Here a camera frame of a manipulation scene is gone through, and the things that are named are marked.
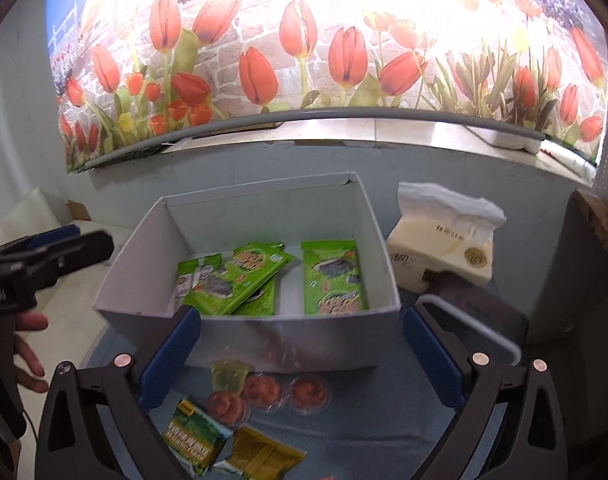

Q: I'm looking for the small green snack packet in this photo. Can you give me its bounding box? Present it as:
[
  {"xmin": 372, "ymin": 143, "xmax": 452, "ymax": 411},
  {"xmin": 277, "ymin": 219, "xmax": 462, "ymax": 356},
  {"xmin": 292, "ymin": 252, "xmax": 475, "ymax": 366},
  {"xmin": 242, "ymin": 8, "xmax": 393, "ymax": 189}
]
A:
[{"xmin": 162, "ymin": 400, "xmax": 233, "ymax": 479}]

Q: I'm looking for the large green seaweed snack bag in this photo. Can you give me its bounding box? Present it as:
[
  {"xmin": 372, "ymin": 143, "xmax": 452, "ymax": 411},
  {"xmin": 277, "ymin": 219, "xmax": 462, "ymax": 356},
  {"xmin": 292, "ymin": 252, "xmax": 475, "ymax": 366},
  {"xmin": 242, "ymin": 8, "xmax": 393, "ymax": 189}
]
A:
[{"xmin": 301, "ymin": 240, "xmax": 368, "ymax": 315}]

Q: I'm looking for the left hand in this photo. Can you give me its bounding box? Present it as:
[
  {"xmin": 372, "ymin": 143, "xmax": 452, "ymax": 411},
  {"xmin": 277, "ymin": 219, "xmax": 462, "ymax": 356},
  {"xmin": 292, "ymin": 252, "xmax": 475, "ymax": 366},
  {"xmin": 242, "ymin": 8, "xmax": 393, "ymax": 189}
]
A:
[{"xmin": 13, "ymin": 311, "xmax": 49, "ymax": 394}]

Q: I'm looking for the green seaweed bag in box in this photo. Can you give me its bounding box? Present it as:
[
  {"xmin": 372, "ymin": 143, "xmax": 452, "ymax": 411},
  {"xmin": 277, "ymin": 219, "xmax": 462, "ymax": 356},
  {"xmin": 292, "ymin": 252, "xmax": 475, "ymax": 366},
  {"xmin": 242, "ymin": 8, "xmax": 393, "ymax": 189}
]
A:
[
  {"xmin": 182, "ymin": 242, "xmax": 294, "ymax": 316},
  {"xmin": 173, "ymin": 254, "xmax": 223, "ymax": 309},
  {"xmin": 232, "ymin": 276, "xmax": 277, "ymax": 316}
]

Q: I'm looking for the cream leather sofa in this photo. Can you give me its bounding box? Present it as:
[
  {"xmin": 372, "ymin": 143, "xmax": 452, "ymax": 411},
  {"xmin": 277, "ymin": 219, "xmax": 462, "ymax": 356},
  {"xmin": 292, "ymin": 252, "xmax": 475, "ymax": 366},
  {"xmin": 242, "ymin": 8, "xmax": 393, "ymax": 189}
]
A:
[{"xmin": 0, "ymin": 186, "xmax": 135, "ymax": 480}]

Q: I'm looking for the black white digital clock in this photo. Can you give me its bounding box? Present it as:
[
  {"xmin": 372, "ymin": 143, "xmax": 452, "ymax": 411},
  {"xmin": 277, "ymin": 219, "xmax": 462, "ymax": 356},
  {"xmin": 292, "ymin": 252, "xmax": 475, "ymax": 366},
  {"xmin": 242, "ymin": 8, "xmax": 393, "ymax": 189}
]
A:
[{"xmin": 415, "ymin": 273, "xmax": 529, "ymax": 366}]

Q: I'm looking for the red jelly cup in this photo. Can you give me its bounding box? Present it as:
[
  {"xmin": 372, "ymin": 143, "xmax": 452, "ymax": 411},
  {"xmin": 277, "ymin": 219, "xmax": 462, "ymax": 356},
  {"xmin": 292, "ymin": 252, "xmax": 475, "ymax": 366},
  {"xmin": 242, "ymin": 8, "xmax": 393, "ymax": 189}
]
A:
[
  {"xmin": 206, "ymin": 391, "xmax": 249, "ymax": 429},
  {"xmin": 289, "ymin": 374, "xmax": 331, "ymax": 415},
  {"xmin": 242, "ymin": 374, "xmax": 283, "ymax": 411}
]

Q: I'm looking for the cream tissue pack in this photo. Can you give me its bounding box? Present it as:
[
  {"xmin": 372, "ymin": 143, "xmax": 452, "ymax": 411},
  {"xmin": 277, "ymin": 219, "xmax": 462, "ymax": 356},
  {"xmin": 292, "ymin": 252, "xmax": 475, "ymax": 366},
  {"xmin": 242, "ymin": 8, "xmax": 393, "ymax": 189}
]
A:
[{"xmin": 386, "ymin": 182, "xmax": 506, "ymax": 295}]

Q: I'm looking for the yellow snack packet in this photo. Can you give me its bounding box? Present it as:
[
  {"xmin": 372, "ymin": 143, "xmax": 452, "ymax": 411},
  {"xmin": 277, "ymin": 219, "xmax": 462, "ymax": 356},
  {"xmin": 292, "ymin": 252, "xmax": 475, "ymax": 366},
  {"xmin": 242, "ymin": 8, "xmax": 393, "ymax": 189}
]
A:
[{"xmin": 212, "ymin": 426, "xmax": 307, "ymax": 480}]

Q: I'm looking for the wooden side shelf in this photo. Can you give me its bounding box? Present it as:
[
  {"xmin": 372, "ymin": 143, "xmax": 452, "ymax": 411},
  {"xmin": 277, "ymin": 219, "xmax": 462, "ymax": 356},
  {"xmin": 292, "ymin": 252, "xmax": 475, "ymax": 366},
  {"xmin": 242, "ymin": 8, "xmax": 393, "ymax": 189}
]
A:
[{"xmin": 570, "ymin": 188, "xmax": 608, "ymax": 255}]

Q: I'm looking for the tulip window poster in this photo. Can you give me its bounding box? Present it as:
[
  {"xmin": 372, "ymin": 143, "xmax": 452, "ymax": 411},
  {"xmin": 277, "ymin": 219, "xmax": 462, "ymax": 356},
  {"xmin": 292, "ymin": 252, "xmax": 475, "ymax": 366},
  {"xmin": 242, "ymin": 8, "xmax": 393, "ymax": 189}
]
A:
[{"xmin": 46, "ymin": 0, "xmax": 608, "ymax": 171}]

